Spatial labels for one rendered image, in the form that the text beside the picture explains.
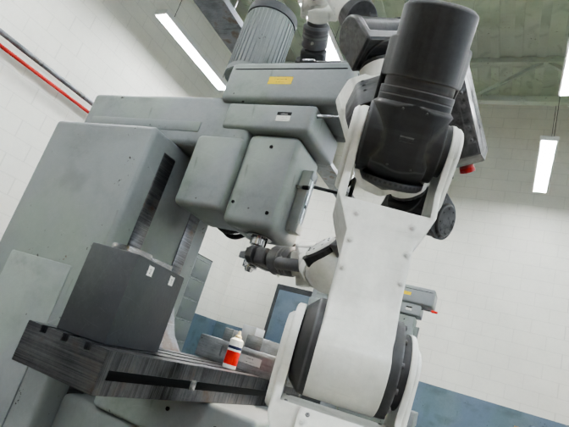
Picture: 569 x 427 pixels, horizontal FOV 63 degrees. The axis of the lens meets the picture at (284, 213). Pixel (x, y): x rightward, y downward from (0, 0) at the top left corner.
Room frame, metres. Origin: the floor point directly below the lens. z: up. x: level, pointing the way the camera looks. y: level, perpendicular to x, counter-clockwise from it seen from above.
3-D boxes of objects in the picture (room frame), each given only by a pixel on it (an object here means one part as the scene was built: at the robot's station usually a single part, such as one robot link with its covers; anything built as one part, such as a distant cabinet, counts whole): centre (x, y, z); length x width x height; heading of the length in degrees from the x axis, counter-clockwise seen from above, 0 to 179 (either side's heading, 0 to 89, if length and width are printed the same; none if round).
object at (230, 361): (1.42, 0.02, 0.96); 0.04 x 0.04 x 0.11
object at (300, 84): (1.46, 0.07, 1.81); 0.47 x 0.26 x 0.16; 61
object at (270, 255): (1.39, -0.01, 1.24); 0.13 x 0.12 x 0.10; 133
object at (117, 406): (1.46, 0.05, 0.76); 0.50 x 0.35 x 0.12; 61
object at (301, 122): (1.48, 0.09, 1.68); 0.34 x 0.24 x 0.10; 61
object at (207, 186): (1.55, 0.23, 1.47); 0.24 x 0.19 x 0.26; 151
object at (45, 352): (1.50, 0.03, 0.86); 1.24 x 0.23 x 0.08; 151
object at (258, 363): (1.57, -0.04, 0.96); 0.35 x 0.15 x 0.11; 59
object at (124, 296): (1.08, 0.28, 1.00); 0.22 x 0.12 x 0.20; 161
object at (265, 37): (1.58, 0.27, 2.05); 0.20 x 0.20 x 0.32
